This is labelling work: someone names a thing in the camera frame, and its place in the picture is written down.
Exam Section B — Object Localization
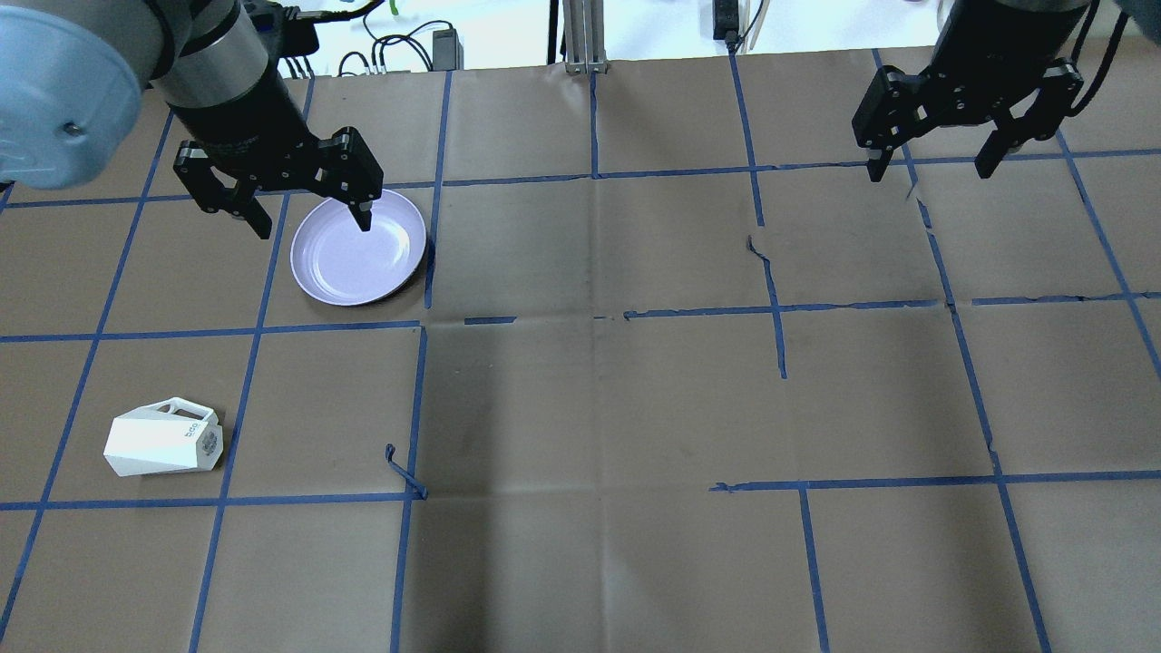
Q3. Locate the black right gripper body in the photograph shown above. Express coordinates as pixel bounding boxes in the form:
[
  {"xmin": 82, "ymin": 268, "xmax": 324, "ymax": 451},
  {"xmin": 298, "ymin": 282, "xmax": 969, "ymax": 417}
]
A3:
[{"xmin": 907, "ymin": 1, "xmax": 1086, "ymax": 132}]

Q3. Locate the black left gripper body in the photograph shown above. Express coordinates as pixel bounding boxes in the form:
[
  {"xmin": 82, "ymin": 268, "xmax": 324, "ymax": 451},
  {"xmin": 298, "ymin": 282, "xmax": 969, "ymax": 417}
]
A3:
[{"xmin": 172, "ymin": 77, "xmax": 359, "ymax": 196}]

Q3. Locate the white angular cup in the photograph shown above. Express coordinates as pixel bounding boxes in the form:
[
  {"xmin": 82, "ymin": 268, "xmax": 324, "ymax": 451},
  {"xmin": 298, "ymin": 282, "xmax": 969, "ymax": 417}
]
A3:
[{"xmin": 102, "ymin": 396, "xmax": 224, "ymax": 478}]

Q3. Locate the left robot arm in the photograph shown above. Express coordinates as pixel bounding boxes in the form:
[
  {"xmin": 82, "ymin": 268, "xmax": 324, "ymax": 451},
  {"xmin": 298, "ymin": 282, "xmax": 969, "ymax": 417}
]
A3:
[{"xmin": 1, "ymin": 1, "xmax": 383, "ymax": 239}]

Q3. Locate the lavender plate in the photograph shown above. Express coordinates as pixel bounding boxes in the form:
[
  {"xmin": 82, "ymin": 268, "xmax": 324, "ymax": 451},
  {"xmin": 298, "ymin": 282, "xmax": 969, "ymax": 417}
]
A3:
[{"xmin": 289, "ymin": 191, "xmax": 428, "ymax": 307}]

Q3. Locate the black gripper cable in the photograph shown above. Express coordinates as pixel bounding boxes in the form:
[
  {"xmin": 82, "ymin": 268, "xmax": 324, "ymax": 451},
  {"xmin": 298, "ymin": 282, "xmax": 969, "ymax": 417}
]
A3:
[{"xmin": 1070, "ymin": 0, "xmax": 1130, "ymax": 119}]

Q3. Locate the aluminium frame post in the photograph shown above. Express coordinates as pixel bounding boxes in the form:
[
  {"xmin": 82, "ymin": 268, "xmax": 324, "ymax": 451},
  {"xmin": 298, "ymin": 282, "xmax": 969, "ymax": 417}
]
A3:
[{"xmin": 561, "ymin": 0, "xmax": 607, "ymax": 77}]

